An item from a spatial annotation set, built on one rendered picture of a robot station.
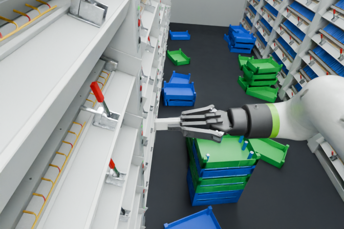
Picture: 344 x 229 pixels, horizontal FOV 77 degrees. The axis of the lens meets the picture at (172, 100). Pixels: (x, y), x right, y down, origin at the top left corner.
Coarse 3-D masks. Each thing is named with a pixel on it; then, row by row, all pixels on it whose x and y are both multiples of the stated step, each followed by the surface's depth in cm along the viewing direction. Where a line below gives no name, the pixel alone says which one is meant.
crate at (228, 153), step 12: (204, 144) 124; (216, 144) 125; (228, 144) 125; (240, 144) 126; (204, 156) 108; (216, 156) 118; (228, 156) 118; (240, 156) 119; (252, 156) 118; (204, 168) 112
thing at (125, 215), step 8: (136, 160) 76; (136, 168) 76; (128, 176) 73; (136, 176) 74; (128, 184) 71; (136, 184) 72; (128, 192) 69; (128, 200) 67; (128, 208) 65; (120, 216) 61; (128, 216) 64; (120, 224) 61; (128, 224) 62
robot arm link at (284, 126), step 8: (272, 104) 56; (280, 104) 56; (288, 104) 53; (272, 112) 54; (280, 112) 54; (288, 112) 52; (280, 120) 53; (288, 120) 53; (272, 128) 54; (280, 128) 54; (288, 128) 53; (296, 128) 52; (304, 128) 50; (272, 136) 55; (280, 136) 56; (288, 136) 55; (296, 136) 55; (304, 136) 53; (312, 136) 54
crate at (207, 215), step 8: (208, 208) 128; (192, 216) 128; (200, 216) 131; (208, 216) 132; (168, 224) 122; (176, 224) 126; (184, 224) 127; (192, 224) 127; (200, 224) 128; (208, 224) 128; (216, 224) 126
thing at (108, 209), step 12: (132, 120) 64; (120, 132) 62; (132, 132) 64; (120, 144) 59; (132, 144) 61; (120, 156) 57; (120, 168) 54; (108, 192) 49; (120, 192) 50; (108, 204) 47; (120, 204) 48; (96, 216) 44; (108, 216) 45; (96, 228) 43; (108, 228) 43
